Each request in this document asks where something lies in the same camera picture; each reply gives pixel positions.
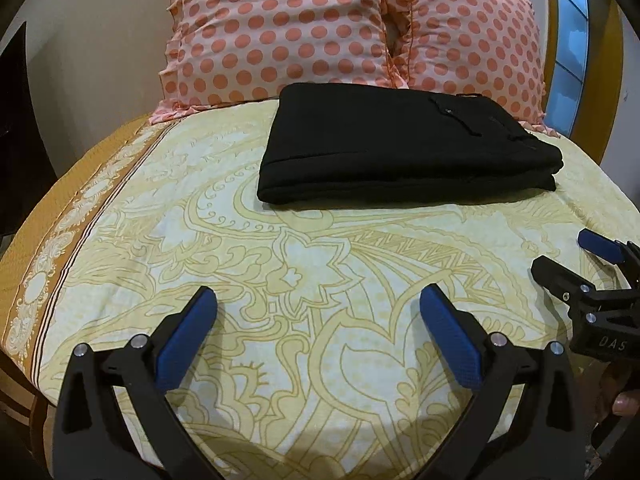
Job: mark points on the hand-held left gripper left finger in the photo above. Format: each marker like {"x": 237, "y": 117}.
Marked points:
{"x": 182, "y": 335}

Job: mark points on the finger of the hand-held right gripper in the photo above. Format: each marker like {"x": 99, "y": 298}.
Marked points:
{"x": 605, "y": 245}
{"x": 560, "y": 277}

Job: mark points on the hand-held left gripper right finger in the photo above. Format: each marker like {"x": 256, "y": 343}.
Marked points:
{"x": 452, "y": 340}

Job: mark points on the black pants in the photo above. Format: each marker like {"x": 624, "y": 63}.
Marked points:
{"x": 400, "y": 145}

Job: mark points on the person's right hand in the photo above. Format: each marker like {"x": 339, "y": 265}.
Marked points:
{"x": 625, "y": 402}

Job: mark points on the yellow patterned bed sheet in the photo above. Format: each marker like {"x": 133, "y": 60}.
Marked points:
{"x": 320, "y": 280}

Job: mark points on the window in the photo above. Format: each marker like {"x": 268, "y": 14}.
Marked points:
{"x": 567, "y": 45}

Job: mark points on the black television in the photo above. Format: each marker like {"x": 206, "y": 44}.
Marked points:
{"x": 25, "y": 150}

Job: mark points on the small pink polka dot pillow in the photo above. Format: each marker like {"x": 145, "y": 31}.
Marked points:
{"x": 465, "y": 40}

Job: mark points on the large pink polka dot pillow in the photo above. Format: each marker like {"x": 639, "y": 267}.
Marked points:
{"x": 280, "y": 30}

